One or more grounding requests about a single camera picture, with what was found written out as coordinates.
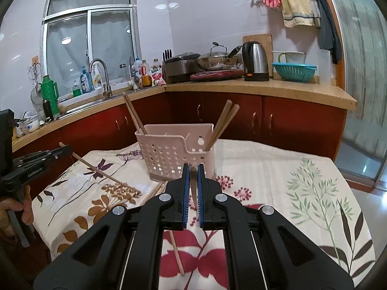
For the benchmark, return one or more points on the metal ladle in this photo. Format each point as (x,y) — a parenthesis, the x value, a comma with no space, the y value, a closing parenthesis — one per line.
(38,88)

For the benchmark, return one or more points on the blue dish soap bottle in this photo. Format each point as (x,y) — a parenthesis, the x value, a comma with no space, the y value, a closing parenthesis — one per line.
(86,81)

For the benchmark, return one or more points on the red induction cooktop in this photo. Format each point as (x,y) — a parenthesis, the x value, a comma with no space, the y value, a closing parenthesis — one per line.
(217,75)

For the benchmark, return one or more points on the dark flask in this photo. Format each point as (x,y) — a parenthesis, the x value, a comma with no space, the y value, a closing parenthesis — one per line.
(48,110)

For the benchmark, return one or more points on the green thermos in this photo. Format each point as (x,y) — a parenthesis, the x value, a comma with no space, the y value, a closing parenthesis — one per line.
(50,96)

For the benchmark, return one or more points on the red cabinet with beige countertop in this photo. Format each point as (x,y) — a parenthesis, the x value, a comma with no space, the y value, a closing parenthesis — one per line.
(287,120)

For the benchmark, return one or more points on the white plastic container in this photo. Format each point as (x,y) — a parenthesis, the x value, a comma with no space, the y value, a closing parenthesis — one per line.
(324,66)

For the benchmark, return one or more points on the wooden wall hook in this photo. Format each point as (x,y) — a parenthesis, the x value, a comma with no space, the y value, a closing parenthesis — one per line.
(35,61)

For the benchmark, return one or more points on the amber oil bottle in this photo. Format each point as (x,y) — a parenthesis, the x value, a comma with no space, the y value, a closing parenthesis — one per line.
(146,77)

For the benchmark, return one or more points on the pink perforated utensil holder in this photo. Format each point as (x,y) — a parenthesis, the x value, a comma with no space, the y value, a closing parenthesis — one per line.
(169,154)

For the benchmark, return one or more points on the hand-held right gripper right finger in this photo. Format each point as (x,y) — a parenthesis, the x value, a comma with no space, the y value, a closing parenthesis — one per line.
(201,196)

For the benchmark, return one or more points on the tall steel faucet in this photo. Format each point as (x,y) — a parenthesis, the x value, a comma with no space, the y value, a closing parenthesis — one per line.
(105,75)

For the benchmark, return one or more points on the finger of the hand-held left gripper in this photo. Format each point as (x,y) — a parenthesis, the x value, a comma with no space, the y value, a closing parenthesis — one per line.
(45,152)
(60,156)

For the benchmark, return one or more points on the person's left hand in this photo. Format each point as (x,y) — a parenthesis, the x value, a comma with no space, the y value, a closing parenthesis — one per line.
(28,205)

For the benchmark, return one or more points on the grey rice cooker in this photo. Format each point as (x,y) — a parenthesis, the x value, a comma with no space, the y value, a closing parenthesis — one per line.
(178,69)

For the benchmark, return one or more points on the metal mesh strainer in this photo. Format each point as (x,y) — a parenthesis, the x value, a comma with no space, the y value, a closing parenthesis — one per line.
(36,98)

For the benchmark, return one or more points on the steel sink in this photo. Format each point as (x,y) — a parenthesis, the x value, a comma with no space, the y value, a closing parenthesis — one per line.
(90,102)

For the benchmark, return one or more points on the glass door with wooden frame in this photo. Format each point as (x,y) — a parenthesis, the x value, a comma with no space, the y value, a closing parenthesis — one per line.
(362,66)

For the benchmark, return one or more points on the floral tablecloth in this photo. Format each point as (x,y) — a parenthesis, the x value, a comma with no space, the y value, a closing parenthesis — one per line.
(272,193)

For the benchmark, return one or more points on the steel wok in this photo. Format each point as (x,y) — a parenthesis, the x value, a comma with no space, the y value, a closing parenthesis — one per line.
(211,63)

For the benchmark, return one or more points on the pink snack bag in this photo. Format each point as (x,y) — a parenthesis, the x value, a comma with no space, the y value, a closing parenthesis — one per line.
(157,78)

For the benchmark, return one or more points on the white bowl with blue print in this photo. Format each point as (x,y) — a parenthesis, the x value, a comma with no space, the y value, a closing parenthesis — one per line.
(32,126)

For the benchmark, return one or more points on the light wooden chopstick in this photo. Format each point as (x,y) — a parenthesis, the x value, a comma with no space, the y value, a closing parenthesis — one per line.
(132,113)
(220,123)
(225,124)
(152,192)
(99,170)
(193,187)
(177,253)
(136,114)
(157,191)

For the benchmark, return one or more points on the yellow towel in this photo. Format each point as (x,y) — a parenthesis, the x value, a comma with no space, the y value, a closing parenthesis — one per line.
(296,6)

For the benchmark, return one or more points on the dark grey cloth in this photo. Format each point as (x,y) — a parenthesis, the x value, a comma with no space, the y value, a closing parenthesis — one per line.
(328,30)

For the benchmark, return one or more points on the knife block with knives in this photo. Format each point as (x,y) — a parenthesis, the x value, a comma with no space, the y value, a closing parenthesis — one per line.
(166,66)

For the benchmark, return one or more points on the wooden cutting board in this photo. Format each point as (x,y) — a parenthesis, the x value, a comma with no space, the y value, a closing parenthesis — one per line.
(267,45)

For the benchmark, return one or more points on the glass jar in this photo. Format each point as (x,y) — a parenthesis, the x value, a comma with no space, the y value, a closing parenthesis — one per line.
(122,72)

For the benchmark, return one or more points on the metal pot lid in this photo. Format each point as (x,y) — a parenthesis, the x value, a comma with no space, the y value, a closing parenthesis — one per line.
(219,53)

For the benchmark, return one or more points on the green soap bottle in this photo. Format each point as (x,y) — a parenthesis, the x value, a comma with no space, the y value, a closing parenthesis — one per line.
(76,90)

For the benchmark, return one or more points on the steel electric kettle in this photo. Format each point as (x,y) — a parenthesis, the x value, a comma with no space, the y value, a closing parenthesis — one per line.
(255,60)

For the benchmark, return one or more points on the sliding window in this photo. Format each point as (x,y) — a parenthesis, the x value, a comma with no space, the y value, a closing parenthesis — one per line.
(112,45)

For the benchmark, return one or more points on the white plastic bottle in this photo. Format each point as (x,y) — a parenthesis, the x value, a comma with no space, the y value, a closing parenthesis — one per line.
(138,69)

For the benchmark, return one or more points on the white spray bottle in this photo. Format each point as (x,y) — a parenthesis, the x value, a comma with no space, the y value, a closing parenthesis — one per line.
(97,80)

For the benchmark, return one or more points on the teal colander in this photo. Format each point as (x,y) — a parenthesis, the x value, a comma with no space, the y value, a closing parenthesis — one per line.
(293,72)

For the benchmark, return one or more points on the person's left forearm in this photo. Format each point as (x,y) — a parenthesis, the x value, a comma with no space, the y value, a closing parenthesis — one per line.
(6,226)

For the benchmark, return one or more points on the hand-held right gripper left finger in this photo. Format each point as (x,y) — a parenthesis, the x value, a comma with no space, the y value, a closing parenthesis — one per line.
(185,196)

